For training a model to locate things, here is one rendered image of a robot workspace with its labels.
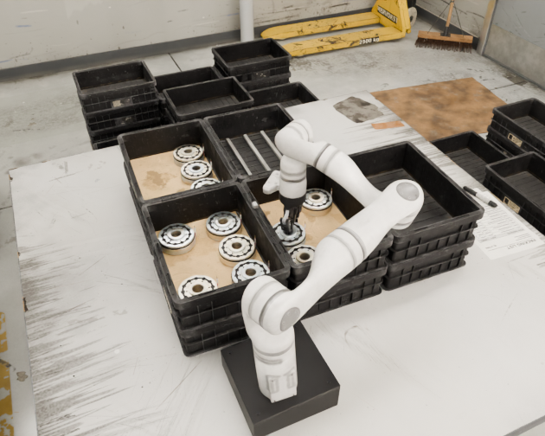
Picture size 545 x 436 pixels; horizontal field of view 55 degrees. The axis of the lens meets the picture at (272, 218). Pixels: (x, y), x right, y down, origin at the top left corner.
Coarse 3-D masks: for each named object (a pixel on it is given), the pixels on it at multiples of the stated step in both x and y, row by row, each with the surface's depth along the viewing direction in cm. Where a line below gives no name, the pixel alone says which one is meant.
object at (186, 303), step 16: (192, 192) 155; (208, 192) 155; (240, 192) 155; (144, 208) 149; (272, 240) 139; (160, 256) 135; (272, 272) 130; (288, 272) 131; (224, 288) 126; (240, 288) 128; (176, 304) 123; (192, 304) 124
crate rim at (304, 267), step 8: (256, 176) 160; (264, 176) 160; (248, 192) 155; (256, 200) 152; (256, 208) 149; (272, 232) 142; (280, 240) 139; (384, 240) 139; (392, 240) 140; (280, 248) 137; (376, 248) 139; (288, 256) 135; (296, 264) 133; (304, 264) 133; (296, 272) 133; (304, 272) 133
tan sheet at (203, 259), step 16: (192, 224) 159; (208, 240) 154; (176, 256) 149; (192, 256) 149; (208, 256) 149; (256, 256) 149; (176, 272) 144; (192, 272) 144; (208, 272) 144; (224, 272) 144; (176, 288) 140
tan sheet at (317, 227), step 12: (264, 204) 166; (276, 204) 166; (276, 216) 162; (300, 216) 162; (312, 216) 162; (324, 216) 162; (336, 216) 162; (312, 228) 157; (324, 228) 157; (336, 228) 157; (312, 240) 154
